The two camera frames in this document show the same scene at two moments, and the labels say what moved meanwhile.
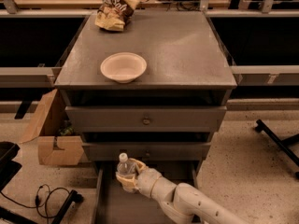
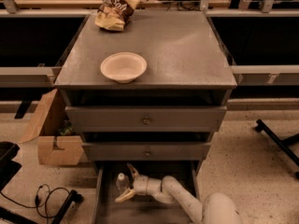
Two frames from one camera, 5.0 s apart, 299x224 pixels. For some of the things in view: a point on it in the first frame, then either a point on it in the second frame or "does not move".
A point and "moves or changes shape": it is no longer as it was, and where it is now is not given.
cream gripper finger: x=128 y=183 -> x=127 y=194
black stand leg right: x=282 y=144 does not move
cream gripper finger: x=139 y=165 -> x=134 y=172
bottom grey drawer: x=115 y=204 does not move
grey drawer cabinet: x=155 y=91 does not move
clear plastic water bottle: x=124 y=165 moves or changes shape
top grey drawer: x=146 y=118 does not move
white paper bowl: x=123 y=67 does not move
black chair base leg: x=74 y=196 does not move
